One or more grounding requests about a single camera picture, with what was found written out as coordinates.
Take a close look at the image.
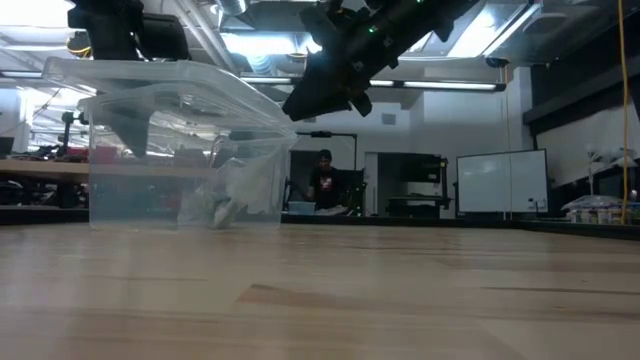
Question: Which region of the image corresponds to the black pole stand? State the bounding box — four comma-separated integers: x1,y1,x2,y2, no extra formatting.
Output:
59,110,91,157

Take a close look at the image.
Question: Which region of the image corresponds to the long ceiling light bar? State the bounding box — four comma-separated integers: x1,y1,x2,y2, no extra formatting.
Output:
0,70,507,94

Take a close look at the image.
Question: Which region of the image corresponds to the thick yellow power cord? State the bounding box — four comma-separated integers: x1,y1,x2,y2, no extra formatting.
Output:
616,0,632,226

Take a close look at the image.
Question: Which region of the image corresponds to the clear lid with black handle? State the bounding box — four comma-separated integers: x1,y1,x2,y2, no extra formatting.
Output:
41,55,300,147

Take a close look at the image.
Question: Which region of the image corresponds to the green bandage roll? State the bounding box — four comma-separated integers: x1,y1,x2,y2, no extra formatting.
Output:
212,198,244,230

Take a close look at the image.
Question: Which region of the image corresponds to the clear plastic storage box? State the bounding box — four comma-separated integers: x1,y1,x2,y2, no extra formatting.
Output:
87,112,292,232

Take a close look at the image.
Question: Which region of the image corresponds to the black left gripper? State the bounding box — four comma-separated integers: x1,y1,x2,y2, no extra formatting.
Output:
67,0,152,159

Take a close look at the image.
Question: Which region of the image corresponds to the black ceiling device yellow cable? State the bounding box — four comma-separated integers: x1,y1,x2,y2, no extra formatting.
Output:
65,30,94,59

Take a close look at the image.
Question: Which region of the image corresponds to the plastic-wrapped bottle pack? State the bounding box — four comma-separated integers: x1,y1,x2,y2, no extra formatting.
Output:
560,194,640,225

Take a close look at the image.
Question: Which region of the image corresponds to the light blue box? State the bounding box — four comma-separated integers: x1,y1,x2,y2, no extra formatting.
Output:
288,200,317,216

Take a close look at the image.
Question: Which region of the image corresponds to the whiteboard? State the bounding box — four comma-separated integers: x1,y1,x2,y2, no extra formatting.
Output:
455,148,549,215

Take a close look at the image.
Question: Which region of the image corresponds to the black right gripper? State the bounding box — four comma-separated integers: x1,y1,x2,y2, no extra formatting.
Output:
281,0,481,123

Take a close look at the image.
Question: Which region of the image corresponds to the black robot station frame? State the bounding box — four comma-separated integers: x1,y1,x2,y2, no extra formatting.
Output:
287,130,359,214

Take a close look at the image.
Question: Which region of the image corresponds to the person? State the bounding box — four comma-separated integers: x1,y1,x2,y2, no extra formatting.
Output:
305,148,347,211

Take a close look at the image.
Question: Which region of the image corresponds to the wooden workbench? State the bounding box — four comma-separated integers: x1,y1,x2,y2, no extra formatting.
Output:
0,159,91,185

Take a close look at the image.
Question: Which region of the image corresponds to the red plastic bin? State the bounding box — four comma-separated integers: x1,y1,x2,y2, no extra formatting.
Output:
67,145,120,165

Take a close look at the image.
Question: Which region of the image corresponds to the clear plastic zip bag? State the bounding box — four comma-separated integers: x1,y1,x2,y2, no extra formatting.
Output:
175,143,287,231

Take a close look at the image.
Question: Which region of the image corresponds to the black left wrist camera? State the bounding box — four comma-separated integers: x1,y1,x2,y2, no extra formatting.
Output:
137,13,192,62

